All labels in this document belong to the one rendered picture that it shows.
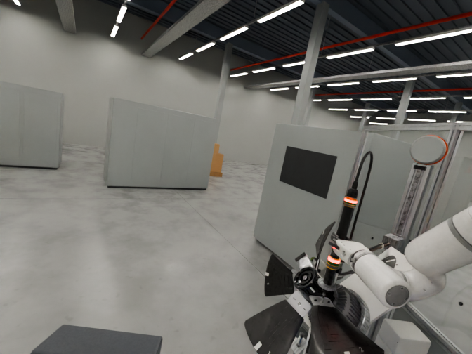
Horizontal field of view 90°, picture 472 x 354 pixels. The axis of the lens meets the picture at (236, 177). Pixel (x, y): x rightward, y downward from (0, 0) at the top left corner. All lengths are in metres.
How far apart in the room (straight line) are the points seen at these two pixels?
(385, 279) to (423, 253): 0.13
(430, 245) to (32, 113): 7.54
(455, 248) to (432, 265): 0.07
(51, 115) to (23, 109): 0.52
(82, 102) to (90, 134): 1.39
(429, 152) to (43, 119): 7.40
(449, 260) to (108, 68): 12.63
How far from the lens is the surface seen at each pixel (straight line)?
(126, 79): 12.79
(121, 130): 6.02
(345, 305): 1.22
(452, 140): 1.73
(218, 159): 9.13
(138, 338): 0.77
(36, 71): 12.75
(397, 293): 0.78
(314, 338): 1.00
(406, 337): 1.62
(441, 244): 0.67
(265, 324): 1.21
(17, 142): 7.70
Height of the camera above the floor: 1.79
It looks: 11 degrees down
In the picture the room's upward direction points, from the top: 11 degrees clockwise
